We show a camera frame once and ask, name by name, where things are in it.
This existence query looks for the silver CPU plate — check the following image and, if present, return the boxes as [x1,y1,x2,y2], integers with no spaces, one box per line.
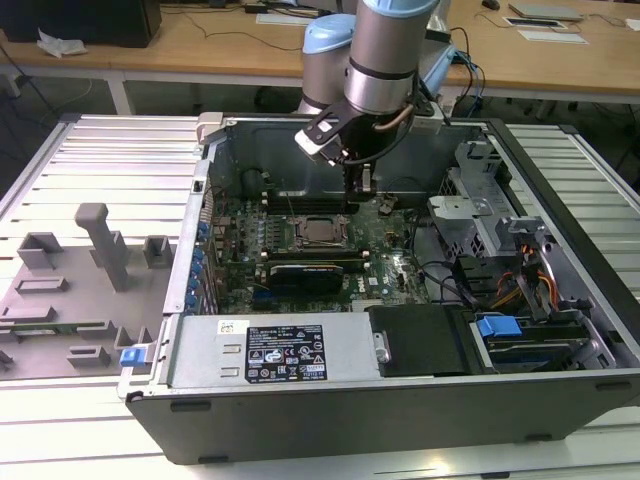
[304,219,344,243]

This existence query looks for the metal socket cover frame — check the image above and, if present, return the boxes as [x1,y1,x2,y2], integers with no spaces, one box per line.
[294,215,352,249]

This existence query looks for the black RAM slot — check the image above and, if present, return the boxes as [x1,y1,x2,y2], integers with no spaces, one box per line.
[260,199,351,213]
[260,191,349,202]

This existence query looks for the CPU socket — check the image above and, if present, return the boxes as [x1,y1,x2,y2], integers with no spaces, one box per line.
[292,213,354,251]

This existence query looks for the green motherboard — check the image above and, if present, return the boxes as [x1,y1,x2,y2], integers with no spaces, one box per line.
[209,193,437,316]

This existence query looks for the black RAM stick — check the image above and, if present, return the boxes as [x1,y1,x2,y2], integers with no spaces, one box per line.
[259,248,372,267]

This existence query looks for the silver metal drive cage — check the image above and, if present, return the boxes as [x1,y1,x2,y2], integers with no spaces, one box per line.
[427,137,557,262]

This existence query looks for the black graphics card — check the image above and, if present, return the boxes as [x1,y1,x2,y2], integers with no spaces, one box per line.
[268,261,347,297]

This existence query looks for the wooden desk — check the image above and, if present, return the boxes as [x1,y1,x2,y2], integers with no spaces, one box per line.
[0,0,640,107]

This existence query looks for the black plastic shroud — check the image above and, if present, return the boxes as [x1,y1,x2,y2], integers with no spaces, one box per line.
[366,303,472,379]

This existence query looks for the white printed paper sheet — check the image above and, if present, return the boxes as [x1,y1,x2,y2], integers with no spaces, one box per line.
[516,27,590,47]

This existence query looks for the hard disk in blue carrier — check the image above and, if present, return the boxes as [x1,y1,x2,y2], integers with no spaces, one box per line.
[469,313,617,374]

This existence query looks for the silver laptop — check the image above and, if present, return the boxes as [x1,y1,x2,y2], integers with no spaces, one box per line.
[507,1,587,22]

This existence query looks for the silver power supply box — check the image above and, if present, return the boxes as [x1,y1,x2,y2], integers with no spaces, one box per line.
[167,313,390,389]

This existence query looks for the black open PC case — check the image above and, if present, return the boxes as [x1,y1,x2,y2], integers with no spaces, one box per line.
[117,112,640,466]

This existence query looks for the black computer box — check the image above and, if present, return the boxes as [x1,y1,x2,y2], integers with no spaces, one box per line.
[0,0,164,50]

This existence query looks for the crumpled white paper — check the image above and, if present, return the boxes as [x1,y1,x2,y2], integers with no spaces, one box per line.
[36,27,89,59]

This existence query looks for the grey parts rack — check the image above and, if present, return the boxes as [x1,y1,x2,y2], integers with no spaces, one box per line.
[0,201,177,382]

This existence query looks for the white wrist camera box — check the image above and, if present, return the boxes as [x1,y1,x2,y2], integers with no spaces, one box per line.
[293,112,347,166]

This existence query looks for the blue cable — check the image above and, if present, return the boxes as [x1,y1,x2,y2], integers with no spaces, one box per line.
[467,52,489,121]

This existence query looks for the grey case handle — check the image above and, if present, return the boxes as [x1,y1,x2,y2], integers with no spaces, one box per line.
[195,111,227,147]

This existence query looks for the black cable bundle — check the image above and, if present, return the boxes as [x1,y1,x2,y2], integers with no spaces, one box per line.
[412,212,501,307]

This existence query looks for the orange and yellow wires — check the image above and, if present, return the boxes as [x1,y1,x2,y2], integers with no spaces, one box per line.
[492,242,559,311]

